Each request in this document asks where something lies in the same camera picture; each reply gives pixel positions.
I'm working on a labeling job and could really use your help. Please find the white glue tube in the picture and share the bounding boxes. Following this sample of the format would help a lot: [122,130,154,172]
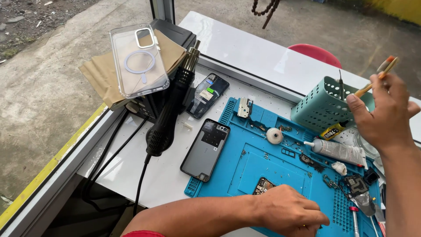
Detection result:
[303,138,368,170]

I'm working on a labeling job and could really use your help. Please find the black hot air station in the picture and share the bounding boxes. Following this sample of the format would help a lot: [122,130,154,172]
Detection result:
[125,18,197,124]

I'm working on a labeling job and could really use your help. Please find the brown paper sheet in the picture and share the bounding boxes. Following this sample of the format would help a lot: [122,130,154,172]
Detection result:
[78,29,187,108]

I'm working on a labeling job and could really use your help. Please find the red sleeve cuff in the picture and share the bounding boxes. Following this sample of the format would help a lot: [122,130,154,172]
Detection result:
[121,230,166,237]

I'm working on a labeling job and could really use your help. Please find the yellow black glue tube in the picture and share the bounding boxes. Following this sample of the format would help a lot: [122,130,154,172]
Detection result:
[319,121,349,141]

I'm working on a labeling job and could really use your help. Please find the black shielded board part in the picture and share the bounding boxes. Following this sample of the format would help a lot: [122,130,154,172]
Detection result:
[340,174,369,199]

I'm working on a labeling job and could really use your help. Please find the blue silicone repair mat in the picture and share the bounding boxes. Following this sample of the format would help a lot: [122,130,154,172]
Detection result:
[184,97,384,237]

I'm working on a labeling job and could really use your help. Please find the dark blue opened phone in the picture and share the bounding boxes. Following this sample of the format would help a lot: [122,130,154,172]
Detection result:
[186,73,230,120]

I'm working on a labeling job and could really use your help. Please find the grey phone back cover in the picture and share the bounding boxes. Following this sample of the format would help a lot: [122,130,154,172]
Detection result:
[180,118,231,183]

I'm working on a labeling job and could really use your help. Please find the black hot air gun cable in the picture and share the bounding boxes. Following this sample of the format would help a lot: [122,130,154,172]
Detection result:
[132,154,152,217]

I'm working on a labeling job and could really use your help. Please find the small clear plastic bag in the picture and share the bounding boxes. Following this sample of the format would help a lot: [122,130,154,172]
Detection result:
[351,192,376,217]

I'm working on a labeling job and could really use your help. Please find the white tape roll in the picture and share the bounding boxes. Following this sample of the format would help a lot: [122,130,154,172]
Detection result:
[266,127,284,145]

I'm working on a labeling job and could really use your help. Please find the crumpled white tissue piece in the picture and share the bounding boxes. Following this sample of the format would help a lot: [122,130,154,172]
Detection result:
[331,161,348,176]

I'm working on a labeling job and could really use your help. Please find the black plastic phone part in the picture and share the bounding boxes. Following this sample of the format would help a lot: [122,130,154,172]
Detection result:
[299,153,326,173]

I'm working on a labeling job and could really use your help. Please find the clear phone case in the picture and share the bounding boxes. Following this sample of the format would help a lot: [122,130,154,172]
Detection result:
[109,23,170,99]

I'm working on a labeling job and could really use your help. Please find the teal perforated basket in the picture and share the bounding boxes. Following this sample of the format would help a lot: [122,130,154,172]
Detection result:
[290,76,376,133]

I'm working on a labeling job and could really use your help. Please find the phone motherboard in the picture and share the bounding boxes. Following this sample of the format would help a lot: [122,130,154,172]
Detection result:
[253,177,277,196]

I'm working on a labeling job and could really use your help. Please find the small green flex board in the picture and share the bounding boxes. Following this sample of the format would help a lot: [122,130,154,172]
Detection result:
[322,174,339,189]

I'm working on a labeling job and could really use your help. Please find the dark screwdriver in basket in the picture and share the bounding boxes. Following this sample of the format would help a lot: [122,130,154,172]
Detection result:
[338,68,345,101]

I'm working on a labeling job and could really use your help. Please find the black hot air gun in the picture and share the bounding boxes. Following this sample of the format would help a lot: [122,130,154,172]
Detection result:
[145,40,201,157]

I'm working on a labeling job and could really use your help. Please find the wooden handled brush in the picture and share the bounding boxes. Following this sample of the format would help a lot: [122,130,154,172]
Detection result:
[353,56,400,98]

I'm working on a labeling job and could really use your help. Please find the small silver circuit board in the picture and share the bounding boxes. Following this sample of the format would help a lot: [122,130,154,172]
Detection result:
[237,97,253,119]

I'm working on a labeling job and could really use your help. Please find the person's right hand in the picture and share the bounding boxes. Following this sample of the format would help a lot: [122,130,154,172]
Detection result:
[346,72,421,156]

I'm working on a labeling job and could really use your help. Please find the red plastic chair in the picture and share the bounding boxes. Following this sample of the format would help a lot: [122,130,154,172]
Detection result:
[287,43,343,69]

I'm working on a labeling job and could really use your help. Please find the brown bead string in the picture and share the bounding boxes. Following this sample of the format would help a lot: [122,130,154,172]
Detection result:
[251,0,281,30]

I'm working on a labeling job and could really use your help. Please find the clear glass jar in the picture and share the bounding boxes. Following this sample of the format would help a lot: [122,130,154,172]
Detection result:
[353,131,379,159]

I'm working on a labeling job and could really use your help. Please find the black power cable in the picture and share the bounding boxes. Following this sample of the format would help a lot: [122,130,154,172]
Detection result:
[81,110,130,211]
[86,116,150,191]

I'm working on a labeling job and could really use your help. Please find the grey metal window post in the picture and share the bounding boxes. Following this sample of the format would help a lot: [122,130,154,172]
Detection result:
[149,0,176,24]

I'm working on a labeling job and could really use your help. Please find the metal tweezers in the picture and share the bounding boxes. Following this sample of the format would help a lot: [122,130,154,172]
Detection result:
[370,215,381,237]

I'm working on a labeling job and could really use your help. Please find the red collar screwdriver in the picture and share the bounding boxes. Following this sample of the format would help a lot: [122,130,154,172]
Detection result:
[349,206,361,237]

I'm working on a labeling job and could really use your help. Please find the person's left hand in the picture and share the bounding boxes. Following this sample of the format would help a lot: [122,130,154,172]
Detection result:
[254,184,330,237]

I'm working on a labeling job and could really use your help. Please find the small black camera cover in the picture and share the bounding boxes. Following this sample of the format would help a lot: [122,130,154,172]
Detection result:
[363,167,380,185]

